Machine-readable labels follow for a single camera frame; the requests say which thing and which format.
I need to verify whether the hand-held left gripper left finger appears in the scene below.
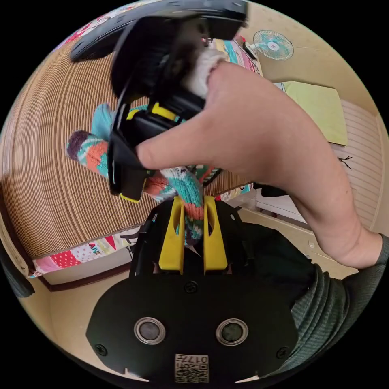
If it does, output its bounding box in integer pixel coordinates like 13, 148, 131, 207
158, 196, 185, 276

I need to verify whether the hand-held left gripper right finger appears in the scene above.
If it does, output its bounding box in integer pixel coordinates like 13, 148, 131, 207
203, 195, 228, 276

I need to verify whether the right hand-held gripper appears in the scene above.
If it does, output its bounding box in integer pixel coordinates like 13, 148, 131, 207
70, 0, 250, 197

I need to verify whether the multicoloured knitted sweater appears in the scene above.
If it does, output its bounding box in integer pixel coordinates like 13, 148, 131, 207
66, 103, 226, 247

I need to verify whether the person's right forearm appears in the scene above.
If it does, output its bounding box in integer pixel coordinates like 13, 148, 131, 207
291, 182, 383, 270

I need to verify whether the person's right hand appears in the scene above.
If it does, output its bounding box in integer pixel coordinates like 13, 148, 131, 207
135, 62, 346, 202

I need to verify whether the bed with woven mat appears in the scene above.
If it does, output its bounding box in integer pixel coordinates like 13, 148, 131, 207
0, 5, 265, 279

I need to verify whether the white cupboard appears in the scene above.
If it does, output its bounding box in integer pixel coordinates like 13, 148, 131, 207
256, 182, 308, 224

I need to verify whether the person's body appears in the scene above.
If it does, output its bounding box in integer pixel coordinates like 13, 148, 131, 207
237, 222, 389, 379

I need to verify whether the teal electric fan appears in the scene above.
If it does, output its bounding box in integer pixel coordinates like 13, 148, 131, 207
252, 29, 295, 61

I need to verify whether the yellow-green cloth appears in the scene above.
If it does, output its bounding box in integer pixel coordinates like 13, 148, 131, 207
282, 80, 348, 147

